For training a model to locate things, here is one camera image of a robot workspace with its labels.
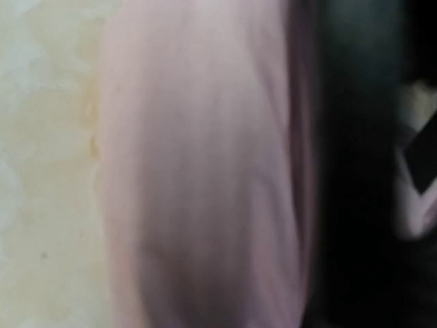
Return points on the pink and black umbrella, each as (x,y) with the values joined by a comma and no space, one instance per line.
(264,163)

